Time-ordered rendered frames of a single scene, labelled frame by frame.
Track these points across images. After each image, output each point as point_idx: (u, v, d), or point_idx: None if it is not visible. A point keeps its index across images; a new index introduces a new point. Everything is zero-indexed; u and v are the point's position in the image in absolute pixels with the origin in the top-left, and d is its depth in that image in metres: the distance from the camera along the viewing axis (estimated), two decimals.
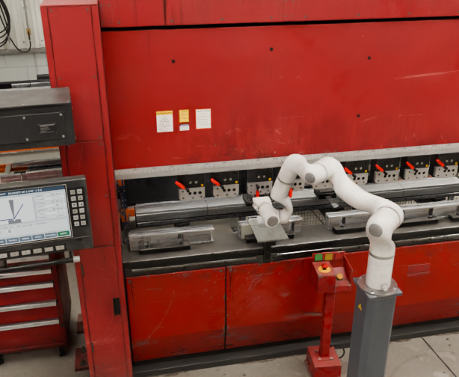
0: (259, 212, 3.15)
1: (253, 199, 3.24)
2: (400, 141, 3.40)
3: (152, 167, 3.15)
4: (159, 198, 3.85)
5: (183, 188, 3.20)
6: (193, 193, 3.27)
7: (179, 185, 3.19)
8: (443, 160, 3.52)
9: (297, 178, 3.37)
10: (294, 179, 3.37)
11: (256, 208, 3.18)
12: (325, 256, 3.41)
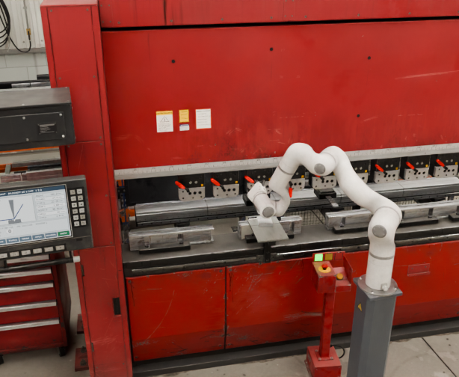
0: (265, 194, 3.01)
1: (264, 186, 3.12)
2: (400, 141, 3.40)
3: (152, 167, 3.15)
4: (159, 198, 3.85)
5: (183, 188, 3.20)
6: (193, 193, 3.27)
7: (179, 185, 3.19)
8: (443, 160, 3.52)
9: (297, 178, 3.37)
10: (294, 179, 3.37)
11: (265, 191, 3.04)
12: (325, 256, 3.41)
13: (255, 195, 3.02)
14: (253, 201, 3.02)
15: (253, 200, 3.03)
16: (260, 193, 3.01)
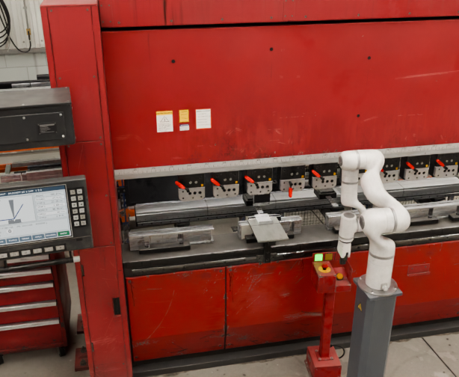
0: None
1: None
2: (400, 141, 3.40)
3: (152, 167, 3.15)
4: (159, 198, 3.85)
5: (183, 188, 3.20)
6: (193, 193, 3.27)
7: (179, 185, 3.19)
8: (443, 160, 3.52)
9: (297, 178, 3.37)
10: (294, 179, 3.37)
11: None
12: (325, 256, 3.41)
13: (339, 236, 3.23)
14: (342, 238, 3.20)
15: (342, 240, 3.21)
16: None
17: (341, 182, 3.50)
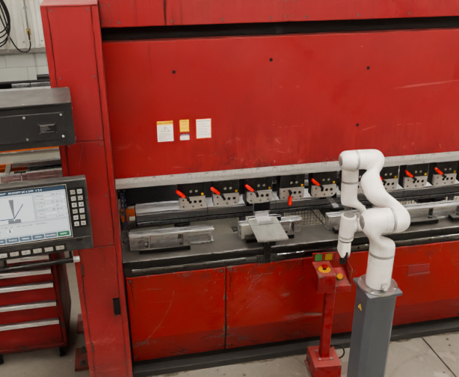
0: None
1: None
2: (398, 149, 3.43)
3: (152, 176, 3.18)
4: (159, 198, 3.85)
5: (183, 197, 3.22)
6: (193, 202, 3.29)
7: (179, 194, 3.21)
8: (442, 168, 3.54)
9: (296, 186, 3.39)
10: (294, 187, 3.39)
11: None
12: (325, 256, 3.41)
13: (339, 236, 3.23)
14: (342, 238, 3.20)
15: (342, 240, 3.21)
16: None
17: (340, 191, 3.52)
